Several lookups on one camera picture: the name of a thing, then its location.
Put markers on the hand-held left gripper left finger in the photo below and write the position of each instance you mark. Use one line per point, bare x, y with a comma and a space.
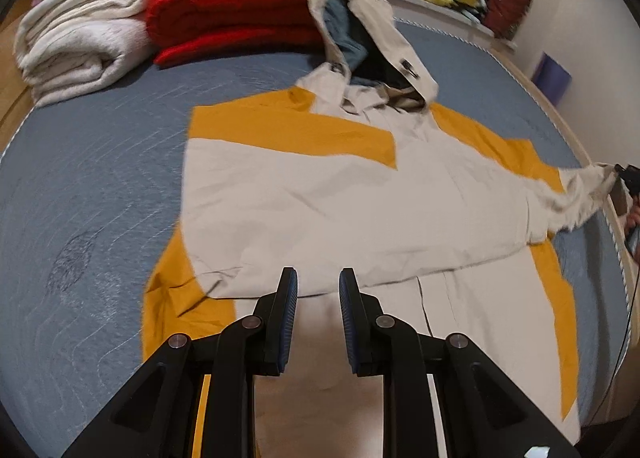
289, 308

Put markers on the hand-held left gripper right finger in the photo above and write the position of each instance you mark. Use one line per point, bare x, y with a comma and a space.
347, 318

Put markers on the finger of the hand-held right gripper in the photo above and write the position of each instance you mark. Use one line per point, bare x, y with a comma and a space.
627, 175

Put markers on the beige and yellow hooded jacket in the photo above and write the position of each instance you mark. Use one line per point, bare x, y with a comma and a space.
325, 188

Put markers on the person's right hand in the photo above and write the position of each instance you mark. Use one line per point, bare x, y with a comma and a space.
633, 215

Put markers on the purple box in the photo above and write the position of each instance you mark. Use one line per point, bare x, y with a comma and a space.
551, 78

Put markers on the dark red cushion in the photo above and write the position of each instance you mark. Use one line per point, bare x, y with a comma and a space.
507, 8

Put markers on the grey quilted bed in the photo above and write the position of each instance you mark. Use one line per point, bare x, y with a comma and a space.
100, 163

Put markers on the red folded blanket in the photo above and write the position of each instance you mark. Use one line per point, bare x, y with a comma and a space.
240, 8

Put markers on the cream folded blanket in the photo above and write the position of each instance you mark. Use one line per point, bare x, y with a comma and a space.
80, 38

